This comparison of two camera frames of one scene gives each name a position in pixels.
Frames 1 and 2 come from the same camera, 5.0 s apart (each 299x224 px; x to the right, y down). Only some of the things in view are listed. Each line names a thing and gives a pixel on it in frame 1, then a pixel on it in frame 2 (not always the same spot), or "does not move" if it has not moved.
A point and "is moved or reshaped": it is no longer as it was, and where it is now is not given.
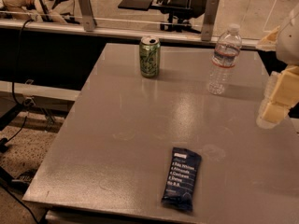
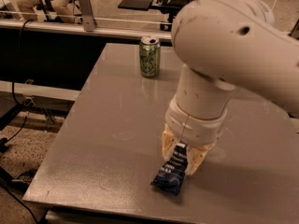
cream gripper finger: x=271 y=114 to x=168 y=143
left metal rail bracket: x=89 y=21 does not move
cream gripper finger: x=283 y=86 to x=195 y=158
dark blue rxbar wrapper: x=181 y=177 is moved or reshaped
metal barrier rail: x=120 y=32 does not move
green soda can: x=149 y=50 does not move
